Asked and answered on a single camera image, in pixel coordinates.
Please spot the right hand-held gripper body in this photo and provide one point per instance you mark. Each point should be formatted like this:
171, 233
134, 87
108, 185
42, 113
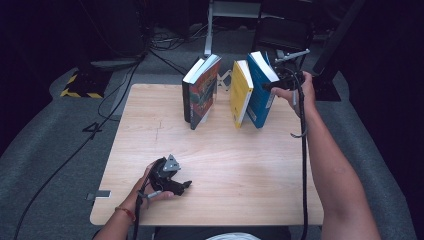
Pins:
290, 80

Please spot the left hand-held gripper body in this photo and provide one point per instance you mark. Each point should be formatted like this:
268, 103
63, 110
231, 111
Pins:
161, 178

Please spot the blue book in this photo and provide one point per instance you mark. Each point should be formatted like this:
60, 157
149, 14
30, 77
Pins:
261, 100

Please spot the yellow book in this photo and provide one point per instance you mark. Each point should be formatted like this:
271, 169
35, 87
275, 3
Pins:
238, 96

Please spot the grey expandable metal book stand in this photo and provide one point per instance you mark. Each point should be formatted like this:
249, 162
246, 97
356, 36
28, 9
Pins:
224, 80

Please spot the red illustrated book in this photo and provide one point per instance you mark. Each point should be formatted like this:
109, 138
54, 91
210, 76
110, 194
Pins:
201, 96

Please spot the black hardcover book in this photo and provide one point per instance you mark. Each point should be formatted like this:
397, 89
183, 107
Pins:
185, 96

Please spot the person's right hand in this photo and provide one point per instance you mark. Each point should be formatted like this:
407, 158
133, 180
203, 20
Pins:
308, 95

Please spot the person's left hand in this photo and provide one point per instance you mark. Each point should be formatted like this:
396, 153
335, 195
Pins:
136, 200

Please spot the black chair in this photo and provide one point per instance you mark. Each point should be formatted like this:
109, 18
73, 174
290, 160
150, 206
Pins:
283, 33

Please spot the person's white shirt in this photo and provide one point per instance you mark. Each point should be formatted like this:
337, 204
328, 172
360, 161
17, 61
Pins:
233, 237

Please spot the black slanted stand post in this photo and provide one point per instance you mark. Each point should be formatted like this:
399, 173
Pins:
336, 36

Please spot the grey metal table bracket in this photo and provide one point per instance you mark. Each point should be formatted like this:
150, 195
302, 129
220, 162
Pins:
100, 194

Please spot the white desk frame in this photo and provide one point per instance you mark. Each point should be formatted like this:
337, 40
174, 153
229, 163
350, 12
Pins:
209, 33

